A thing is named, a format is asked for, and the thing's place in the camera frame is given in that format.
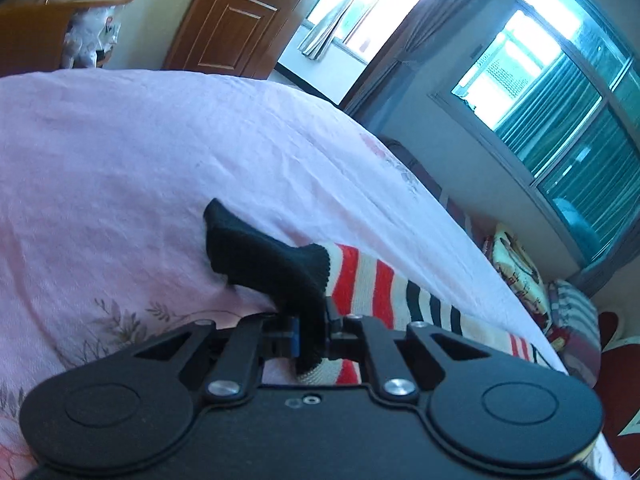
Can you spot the pink floral bed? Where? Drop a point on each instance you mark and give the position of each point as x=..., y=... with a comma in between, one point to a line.
x=150, y=160

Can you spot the brown wooden door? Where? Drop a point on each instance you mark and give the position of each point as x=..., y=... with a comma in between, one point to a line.
x=235, y=25

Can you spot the wooden desk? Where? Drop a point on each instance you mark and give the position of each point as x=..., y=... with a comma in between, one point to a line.
x=30, y=30

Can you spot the red printed cloth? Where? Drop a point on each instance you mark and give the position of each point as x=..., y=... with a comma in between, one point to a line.
x=616, y=385

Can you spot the grey curtain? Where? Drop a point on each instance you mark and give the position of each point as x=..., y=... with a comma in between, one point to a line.
x=430, y=20

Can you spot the printed folded blanket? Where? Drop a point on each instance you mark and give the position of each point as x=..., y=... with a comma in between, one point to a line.
x=520, y=275

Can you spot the white plastic bag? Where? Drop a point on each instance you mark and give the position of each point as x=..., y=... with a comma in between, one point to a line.
x=87, y=35

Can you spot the large grey-framed window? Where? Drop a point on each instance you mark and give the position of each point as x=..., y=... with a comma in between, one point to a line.
x=575, y=160

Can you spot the red white black striped sweater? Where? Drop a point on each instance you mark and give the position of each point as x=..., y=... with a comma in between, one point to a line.
x=370, y=280

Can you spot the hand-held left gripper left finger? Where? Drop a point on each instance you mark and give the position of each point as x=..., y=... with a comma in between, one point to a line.
x=294, y=336

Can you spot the light sheer curtain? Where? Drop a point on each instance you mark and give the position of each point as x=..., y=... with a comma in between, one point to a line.
x=325, y=30

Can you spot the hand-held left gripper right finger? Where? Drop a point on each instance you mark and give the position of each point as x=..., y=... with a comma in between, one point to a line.
x=340, y=344

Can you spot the striped grey pillow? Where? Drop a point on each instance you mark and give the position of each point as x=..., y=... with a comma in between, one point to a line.
x=575, y=320

